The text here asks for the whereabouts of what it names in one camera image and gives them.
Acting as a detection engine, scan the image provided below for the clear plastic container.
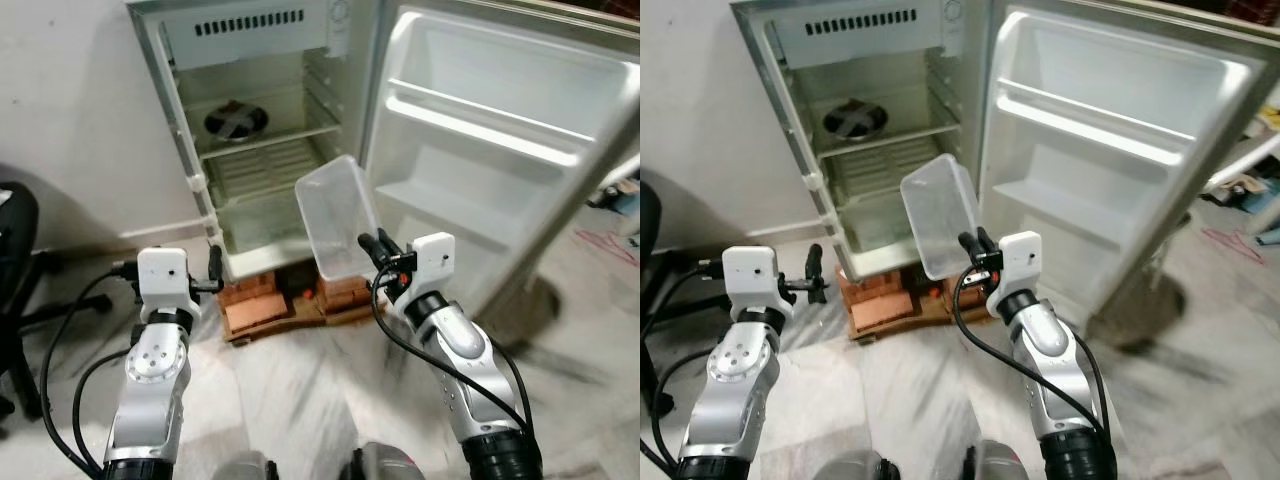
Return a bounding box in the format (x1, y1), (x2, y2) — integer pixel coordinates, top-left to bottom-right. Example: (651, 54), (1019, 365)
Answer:
(900, 153), (983, 282)
(295, 154), (382, 284)

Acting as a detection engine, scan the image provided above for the white fridge door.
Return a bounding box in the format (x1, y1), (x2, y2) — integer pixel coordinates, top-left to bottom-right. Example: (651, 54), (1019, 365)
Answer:
(975, 5), (1280, 336)
(360, 5), (641, 323)

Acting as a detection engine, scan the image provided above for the black round fridge fan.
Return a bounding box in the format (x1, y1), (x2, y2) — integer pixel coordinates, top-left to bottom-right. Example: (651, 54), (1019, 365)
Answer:
(822, 99), (890, 142)
(204, 100), (270, 142)

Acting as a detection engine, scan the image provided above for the white mini fridge body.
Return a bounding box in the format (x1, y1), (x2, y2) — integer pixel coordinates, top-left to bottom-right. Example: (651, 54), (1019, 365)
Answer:
(127, 0), (393, 283)
(730, 0), (993, 283)

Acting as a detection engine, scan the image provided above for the red brick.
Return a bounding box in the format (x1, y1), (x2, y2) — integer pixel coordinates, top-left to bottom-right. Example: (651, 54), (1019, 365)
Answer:
(842, 270), (916, 337)
(221, 272), (293, 337)
(315, 274), (378, 317)

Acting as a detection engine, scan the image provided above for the wooden base board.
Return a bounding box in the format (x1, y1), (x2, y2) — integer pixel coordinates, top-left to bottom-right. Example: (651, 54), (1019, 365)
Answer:
(848, 296), (969, 345)
(224, 290), (379, 347)

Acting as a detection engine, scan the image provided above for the black office chair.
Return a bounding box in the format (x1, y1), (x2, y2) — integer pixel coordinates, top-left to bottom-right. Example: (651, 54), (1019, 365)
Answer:
(0, 182), (113, 441)
(640, 178), (707, 421)

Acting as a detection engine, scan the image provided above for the grey robot left leg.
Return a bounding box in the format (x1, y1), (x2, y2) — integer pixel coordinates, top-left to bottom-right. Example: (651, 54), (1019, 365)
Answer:
(208, 450), (282, 480)
(808, 450), (903, 480)

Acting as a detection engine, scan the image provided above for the grey robot leg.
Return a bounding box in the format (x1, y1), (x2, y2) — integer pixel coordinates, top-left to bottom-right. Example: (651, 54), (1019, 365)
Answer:
(808, 450), (903, 480)
(962, 439), (1043, 480)
(338, 442), (429, 480)
(208, 450), (282, 480)

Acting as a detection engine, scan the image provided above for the grey robot right leg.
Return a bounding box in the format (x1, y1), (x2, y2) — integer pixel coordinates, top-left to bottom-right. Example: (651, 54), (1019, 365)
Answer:
(338, 442), (429, 480)
(962, 439), (1043, 480)

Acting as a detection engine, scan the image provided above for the dark clutter pile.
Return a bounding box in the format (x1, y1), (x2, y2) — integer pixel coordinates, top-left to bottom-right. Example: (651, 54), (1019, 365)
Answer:
(1203, 80), (1280, 248)
(588, 155), (641, 218)

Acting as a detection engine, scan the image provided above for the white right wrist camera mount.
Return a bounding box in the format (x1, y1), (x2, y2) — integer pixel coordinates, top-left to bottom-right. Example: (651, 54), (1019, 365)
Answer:
(404, 232), (458, 303)
(988, 230), (1044, 303)

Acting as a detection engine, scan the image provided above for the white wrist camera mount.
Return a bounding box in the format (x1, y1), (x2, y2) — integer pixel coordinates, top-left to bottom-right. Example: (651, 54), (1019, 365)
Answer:
(136, 247), (203, 323)
(404, 232), (458, 303)
(721, 245), (791, 319)
(988, 230), (1044, 303)

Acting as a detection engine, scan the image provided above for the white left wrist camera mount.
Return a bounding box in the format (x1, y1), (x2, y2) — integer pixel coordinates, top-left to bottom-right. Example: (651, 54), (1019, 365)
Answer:
(721, 245), (791, 319)
(136, 247), (203, 323)

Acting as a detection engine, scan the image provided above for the wire fridge shelf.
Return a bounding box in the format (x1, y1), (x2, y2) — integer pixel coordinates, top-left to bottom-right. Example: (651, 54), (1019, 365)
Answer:
(818, 120), (963, 204)
(198, 122), (346, 204)

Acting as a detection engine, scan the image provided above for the white door shelf rail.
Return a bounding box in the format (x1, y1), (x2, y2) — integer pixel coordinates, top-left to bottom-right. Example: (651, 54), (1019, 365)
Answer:
(994, 77), (1199, 168)
(384, 78), (593, 168)

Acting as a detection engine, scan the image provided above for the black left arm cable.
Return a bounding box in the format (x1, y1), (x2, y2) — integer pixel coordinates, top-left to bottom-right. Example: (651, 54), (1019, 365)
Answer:
(38, 260), (143, 479)
(640, 258), (727, 479)

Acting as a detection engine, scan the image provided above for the red wire clothes hanger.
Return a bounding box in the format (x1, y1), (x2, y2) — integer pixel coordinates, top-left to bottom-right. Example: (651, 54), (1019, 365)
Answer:
(1200, 227), (1273, 268)
(576, 227), (640, 268)

